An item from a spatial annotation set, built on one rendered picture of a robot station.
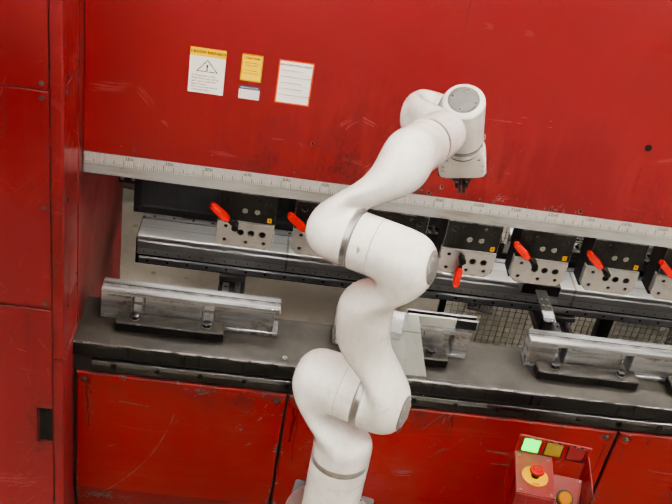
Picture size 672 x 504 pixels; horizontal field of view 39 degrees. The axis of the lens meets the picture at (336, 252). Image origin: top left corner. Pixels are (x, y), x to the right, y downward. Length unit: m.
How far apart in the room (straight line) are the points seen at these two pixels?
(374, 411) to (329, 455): 0.17
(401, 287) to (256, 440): 1.39
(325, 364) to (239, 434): 1.05
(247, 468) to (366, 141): 1.09
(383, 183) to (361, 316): 0.24
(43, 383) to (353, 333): 1.21
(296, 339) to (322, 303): 1.65
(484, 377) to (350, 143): 0.81
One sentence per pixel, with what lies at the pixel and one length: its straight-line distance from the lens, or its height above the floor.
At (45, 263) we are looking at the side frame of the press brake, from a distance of 2.45.
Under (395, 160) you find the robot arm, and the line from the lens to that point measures 1.55.
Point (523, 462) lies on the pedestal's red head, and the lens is 2.72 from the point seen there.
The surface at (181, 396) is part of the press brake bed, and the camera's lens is 2.78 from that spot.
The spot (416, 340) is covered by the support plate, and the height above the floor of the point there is 1.00.
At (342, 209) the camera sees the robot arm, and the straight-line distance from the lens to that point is 1.57.
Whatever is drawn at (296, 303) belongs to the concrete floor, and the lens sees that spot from 4.38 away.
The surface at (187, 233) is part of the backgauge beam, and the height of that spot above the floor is 0.99.
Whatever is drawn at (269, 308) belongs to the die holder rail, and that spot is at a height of 0.97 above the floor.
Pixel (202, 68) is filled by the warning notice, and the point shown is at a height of 1.67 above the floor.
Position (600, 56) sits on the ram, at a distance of 2.41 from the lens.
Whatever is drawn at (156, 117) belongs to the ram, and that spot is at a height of 1.52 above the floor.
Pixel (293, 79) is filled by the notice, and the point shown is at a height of 1.67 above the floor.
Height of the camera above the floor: 2.60
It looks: 33 degrees down
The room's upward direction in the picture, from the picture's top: 10 degrees clockwise
